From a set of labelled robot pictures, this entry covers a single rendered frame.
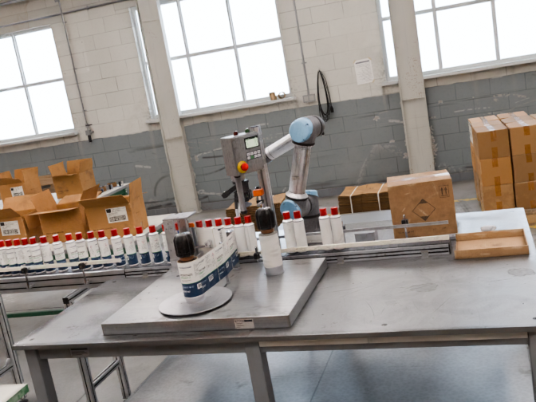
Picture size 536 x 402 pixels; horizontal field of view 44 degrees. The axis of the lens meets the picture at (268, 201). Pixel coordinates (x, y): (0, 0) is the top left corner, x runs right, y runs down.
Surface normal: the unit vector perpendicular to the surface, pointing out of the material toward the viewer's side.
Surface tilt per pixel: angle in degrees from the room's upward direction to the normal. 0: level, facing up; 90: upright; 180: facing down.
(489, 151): 91
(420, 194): 90
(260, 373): 90
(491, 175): 90
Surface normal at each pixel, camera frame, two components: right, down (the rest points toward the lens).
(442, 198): -0.16, 0.22
